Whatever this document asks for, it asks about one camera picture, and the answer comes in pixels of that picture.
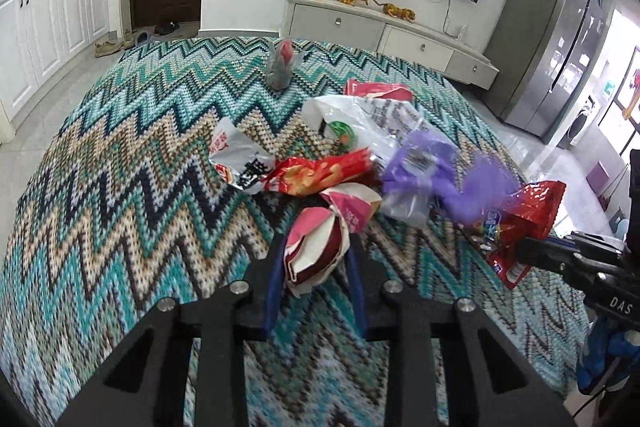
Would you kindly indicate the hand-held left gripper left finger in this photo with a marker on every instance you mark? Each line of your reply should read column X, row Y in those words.
column 276, row 287

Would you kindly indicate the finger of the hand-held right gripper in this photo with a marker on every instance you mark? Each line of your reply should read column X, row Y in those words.
column 595, row 243
column 545, row 259

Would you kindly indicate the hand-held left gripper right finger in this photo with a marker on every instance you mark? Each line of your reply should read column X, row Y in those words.
column 357, row 287

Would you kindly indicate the red foil packet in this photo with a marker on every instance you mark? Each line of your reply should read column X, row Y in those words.
column 525, row 217

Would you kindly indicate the red and white paper wrapper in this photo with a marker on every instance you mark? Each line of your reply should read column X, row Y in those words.
column 315, row 252

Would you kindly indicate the blue cloth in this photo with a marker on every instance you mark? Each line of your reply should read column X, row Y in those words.
column 600, row 352

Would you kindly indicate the purple box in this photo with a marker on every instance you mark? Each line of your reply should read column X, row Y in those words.
column 598, row 174

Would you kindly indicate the red snack bag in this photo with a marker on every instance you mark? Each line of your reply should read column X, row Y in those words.
column 310, row 172

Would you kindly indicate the washing machine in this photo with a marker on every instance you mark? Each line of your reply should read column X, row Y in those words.
column 580, row 122

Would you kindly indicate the white wrapper with black print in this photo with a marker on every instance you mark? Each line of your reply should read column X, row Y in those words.
column 240, row 157

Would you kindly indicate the purple plastic bag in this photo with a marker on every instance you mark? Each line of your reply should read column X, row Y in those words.
column 425, row 167

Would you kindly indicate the white plastic bag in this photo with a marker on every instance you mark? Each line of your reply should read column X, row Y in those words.
column 370, row 114

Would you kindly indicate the zigzag patterned rug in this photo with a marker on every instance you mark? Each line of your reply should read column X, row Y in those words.
column 150, row 157

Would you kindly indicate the flat red packet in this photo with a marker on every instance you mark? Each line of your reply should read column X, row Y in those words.
column 380, row 89

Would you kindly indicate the grey refrigerator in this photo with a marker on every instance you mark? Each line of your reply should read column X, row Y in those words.
column 545, row 47

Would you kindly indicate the grey crumpled wrapper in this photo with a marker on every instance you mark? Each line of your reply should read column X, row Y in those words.
column 281, row 64

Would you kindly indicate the clear bottle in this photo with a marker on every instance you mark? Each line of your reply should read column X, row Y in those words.
column 463, row 32

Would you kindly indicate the white television cabinet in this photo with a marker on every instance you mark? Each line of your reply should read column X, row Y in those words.
column 350, row 24

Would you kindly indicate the small golden animal figurine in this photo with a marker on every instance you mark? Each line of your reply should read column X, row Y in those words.
column 399, row 12

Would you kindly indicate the dark shoes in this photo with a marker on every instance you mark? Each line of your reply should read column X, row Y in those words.
column 166, row 28

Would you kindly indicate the grey slipper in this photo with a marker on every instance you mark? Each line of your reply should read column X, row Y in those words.
column 142, row 38

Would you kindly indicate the beige shoe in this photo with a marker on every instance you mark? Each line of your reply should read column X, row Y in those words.
column 127, row 38
column 107, row 48

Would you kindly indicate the white lower cabinet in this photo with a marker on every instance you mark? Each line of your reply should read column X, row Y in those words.
column 45, row 22

